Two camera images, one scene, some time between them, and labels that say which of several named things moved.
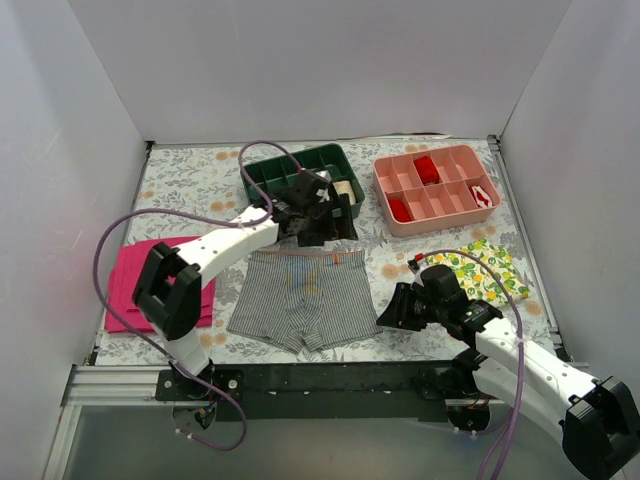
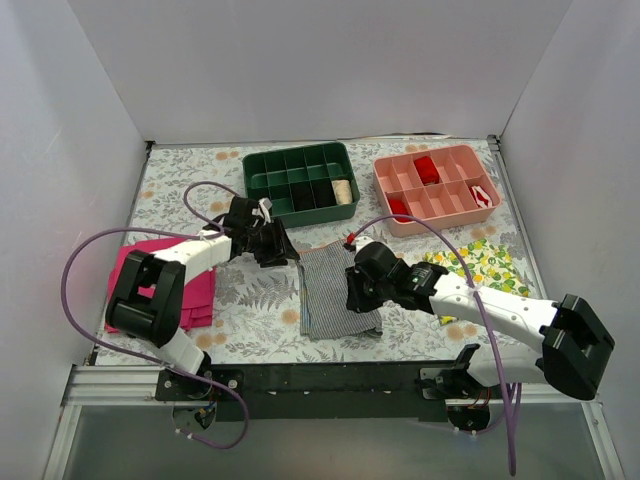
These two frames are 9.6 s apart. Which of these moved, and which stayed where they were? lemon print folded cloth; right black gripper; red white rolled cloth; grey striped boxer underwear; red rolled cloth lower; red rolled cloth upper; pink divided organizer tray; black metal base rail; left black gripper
Moved: left black gripper; right black gripper; grey striped boxer underwear
Stayed: red white rolled cloth; black metal base rail; red rolled cloth lower; lemon print folded cloth; pink divided organizer tray; red rolled cloth upper
